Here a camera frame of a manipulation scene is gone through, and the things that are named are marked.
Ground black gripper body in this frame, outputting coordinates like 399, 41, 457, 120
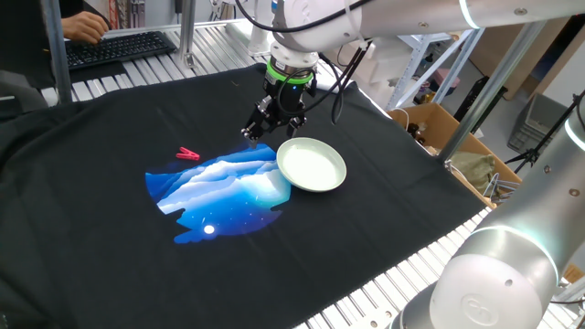
256, 72, 319, 127

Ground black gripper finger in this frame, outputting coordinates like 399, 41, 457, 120
240, 102, 275, 143
285, 116, 308, 139

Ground red plastic clamp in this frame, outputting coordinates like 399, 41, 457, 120
175, 146, 201, 162

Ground person's bare hand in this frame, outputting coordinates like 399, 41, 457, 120
60, 10, 110, 46

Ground pale green plate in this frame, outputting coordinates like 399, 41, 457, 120
275, 136, 348, 194

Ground white metal shelf rack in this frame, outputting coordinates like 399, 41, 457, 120
386, 27, 485, 111

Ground brown cardboard box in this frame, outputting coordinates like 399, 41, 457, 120
387, 101, 522, 209

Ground black keyboard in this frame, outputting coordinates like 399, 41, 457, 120
63, 30, 178, 70

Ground black t-shirt with blue print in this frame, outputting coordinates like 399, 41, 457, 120
0, 62, 488, 329

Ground olive cloth bag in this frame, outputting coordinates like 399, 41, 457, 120
450, 150, 497, 196

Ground large flat cardboard sheet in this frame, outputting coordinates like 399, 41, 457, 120
470, 16, 585, 100

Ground black tripod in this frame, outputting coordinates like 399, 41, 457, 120
505, 89, 585, 175

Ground grey plastic crate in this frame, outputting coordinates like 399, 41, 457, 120
506, 93, 585, 161

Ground aluminium frame post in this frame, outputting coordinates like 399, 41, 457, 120
436, 20, 548, 164
40, 0, 74, 104
177, 0, 198, 69

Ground white wire hangers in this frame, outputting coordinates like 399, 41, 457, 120
482, 172, 522, 205

